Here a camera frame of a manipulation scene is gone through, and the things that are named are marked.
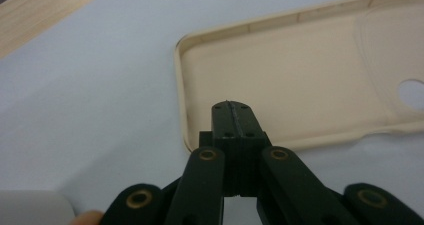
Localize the white plastic container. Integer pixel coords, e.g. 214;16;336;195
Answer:
0;189;76;225

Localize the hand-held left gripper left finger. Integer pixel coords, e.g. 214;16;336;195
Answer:
199;100;242;198

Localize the beige phone case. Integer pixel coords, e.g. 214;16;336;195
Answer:
173;0;424;153

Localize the light wooden table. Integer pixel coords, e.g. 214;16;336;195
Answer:
0;0;115;60

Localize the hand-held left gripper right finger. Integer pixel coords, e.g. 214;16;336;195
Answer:
228;100;272;198

